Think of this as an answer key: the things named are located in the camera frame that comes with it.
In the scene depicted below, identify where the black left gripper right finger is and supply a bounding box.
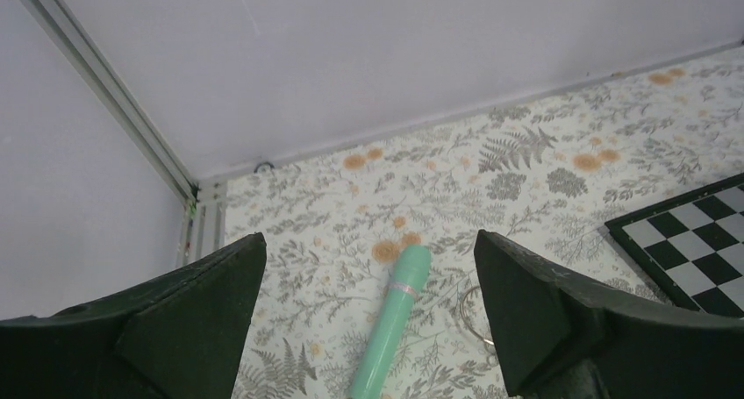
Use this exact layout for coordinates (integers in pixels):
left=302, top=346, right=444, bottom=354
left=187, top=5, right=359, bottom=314
left=474, top=230, right=743, bottom=398

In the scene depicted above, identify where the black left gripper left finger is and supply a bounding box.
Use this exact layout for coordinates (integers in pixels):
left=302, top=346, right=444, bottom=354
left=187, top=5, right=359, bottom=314
left=1, top=233, right=267, bottom=398

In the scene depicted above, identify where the silver keyring with clips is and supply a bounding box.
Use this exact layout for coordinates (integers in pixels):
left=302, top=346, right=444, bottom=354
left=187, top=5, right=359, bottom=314
left=458, top=286, right=499, bottom=367

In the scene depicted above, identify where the black white chessboard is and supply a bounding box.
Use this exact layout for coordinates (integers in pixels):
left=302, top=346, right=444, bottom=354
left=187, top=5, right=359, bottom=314
left=605, top=175, right=743, bottom=319

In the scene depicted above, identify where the floral patterned table mat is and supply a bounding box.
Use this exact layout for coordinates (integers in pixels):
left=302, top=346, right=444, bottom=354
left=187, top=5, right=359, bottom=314
left=225, top=48, right=743, bottom=398

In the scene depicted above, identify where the aluminium corner frame post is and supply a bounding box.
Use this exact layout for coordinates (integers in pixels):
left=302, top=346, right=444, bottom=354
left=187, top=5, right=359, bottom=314
left=5, top=0, right=202, bottom=203

